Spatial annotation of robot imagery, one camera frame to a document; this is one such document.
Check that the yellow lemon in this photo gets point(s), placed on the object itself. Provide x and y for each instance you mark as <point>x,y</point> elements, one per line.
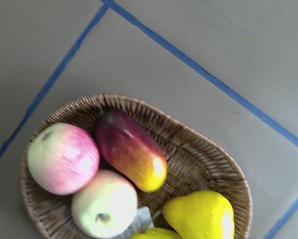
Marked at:
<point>200,215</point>

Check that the woven wicker basket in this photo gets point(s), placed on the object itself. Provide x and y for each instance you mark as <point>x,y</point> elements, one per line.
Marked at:
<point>194,163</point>

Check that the dark red apple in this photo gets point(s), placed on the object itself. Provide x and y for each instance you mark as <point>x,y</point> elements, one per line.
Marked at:
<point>127,146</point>

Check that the white paper tag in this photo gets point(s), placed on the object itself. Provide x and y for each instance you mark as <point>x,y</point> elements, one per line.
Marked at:
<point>141,222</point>

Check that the pale green pink apple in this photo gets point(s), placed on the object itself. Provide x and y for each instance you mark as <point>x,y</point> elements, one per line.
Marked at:
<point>106,206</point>

